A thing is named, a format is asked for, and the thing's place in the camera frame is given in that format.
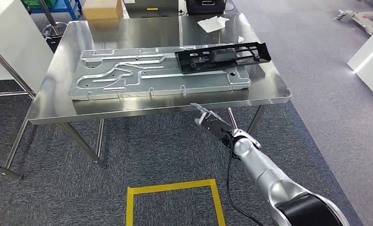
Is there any blue metal cart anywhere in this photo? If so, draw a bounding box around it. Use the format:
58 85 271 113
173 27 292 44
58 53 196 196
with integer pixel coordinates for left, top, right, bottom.
29 0 82 16

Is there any black plastic plate frame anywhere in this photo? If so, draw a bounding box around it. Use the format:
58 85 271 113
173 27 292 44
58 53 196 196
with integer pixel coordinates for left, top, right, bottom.
174 42 272 75

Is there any white metal frame stand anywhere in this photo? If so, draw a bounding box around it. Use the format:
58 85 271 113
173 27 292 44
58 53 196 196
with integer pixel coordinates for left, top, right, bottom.
333 6 373 35

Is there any white cabinet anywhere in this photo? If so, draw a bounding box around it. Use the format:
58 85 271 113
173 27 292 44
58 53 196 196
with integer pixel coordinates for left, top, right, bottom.
0 0 55 94

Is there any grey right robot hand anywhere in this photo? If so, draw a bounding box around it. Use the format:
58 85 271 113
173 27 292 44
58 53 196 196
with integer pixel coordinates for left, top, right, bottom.
190 103 215 127

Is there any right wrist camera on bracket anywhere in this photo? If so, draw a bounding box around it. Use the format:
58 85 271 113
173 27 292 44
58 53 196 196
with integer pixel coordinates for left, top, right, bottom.
200 111 235 143

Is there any green plastic crate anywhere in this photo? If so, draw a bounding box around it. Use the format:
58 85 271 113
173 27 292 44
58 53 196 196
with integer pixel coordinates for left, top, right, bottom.
23 0 55 9

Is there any black camera cable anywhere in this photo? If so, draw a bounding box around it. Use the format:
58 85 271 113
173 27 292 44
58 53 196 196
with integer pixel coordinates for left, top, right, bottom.
225 131 264 226

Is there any cardboard box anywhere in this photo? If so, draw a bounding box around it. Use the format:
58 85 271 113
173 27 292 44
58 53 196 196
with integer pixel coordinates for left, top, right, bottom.
82 0 124 21

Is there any dark pole stanchion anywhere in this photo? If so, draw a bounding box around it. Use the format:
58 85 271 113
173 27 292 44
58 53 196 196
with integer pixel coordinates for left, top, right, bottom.
38 0 69 44

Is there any grey laptop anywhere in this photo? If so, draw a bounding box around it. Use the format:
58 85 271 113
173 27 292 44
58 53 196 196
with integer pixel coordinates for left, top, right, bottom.
123 0 179 19

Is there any white paper sheet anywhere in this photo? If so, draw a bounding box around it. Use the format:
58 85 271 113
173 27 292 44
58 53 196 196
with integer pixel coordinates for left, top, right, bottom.
197 16 230 34

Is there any stamped sheet metal panel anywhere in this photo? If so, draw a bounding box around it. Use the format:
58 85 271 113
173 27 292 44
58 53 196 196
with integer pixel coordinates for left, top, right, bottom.
68 43 252 101

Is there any black carrying case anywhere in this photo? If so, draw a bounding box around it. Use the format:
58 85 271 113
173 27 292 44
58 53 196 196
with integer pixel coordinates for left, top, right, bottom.
186 0 227 16

